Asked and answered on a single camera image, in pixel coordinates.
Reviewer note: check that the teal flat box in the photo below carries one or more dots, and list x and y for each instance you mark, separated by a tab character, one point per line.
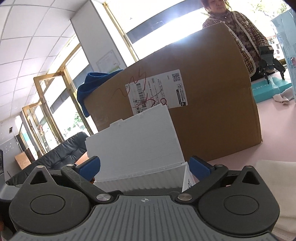
263	91

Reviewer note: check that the black leather sofa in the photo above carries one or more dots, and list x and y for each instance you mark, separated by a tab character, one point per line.
68	152

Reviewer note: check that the white corrugated plastic bin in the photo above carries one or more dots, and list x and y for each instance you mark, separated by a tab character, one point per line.
141	152

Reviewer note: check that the person in plaid jacket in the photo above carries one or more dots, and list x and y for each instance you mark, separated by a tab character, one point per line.
248	37

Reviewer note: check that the light blue printed box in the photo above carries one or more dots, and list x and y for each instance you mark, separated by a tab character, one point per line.
286	34

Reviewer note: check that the large brown cardboard box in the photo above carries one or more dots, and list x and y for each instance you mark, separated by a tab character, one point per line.
203	81

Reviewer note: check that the white cloth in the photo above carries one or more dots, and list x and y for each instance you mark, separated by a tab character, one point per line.
280	178

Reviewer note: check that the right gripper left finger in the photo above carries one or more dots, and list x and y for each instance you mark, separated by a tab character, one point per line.
79	176

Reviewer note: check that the blue cloth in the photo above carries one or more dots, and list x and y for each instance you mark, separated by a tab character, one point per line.
92	81

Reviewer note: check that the crumpled white paper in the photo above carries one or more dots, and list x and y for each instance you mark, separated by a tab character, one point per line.
285	97

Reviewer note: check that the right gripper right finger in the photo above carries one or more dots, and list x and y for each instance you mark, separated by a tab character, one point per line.
209	177

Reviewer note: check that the person's handheld black gripper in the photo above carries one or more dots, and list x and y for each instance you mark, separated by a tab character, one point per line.
268	63

